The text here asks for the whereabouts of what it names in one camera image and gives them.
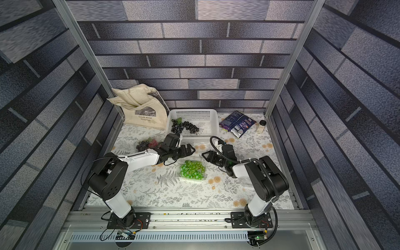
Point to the white plastic basket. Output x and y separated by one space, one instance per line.
205 119

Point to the small black-capped bottle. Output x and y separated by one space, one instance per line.
261 126

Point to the aluminium frame post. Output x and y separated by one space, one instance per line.
308 24
78 35

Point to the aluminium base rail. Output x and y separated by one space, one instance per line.
188 226

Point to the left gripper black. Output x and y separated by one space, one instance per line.
185 153

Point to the black grape bunch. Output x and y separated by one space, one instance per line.
178 126

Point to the right aluminium frame post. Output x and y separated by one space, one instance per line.
308 24

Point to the left aluminium frame post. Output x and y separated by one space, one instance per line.
78 35

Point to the clear clamshell container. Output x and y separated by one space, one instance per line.
159 138
186 161

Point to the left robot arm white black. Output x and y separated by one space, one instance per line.
109 173

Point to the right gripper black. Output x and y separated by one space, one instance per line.
213 157

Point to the dark blue snack bag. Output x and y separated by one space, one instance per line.
237 123

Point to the floral tablecloth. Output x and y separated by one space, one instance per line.
162 186

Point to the red grape bunch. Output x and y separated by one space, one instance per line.
153 143

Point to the green grape bunch front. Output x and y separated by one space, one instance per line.
185 171

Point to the beige canvas tote bag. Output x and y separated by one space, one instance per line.
142 106

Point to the green grape bunch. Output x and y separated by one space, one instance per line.
185 171
198 170

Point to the dark purple grape bunch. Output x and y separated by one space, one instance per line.
142 146

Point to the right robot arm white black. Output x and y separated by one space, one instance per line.
267 180

